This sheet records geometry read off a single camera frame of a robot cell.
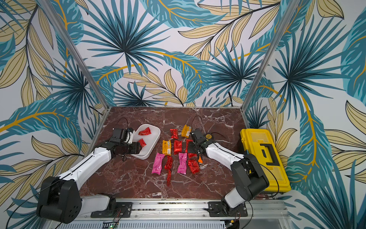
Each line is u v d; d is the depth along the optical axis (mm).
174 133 1005
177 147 946
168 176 820
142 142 978
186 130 1027
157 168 855
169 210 748
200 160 902
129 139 721
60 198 399
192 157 904
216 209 733
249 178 445
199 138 704
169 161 870
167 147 930
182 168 850
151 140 987
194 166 875
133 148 767
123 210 720
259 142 801
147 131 1015
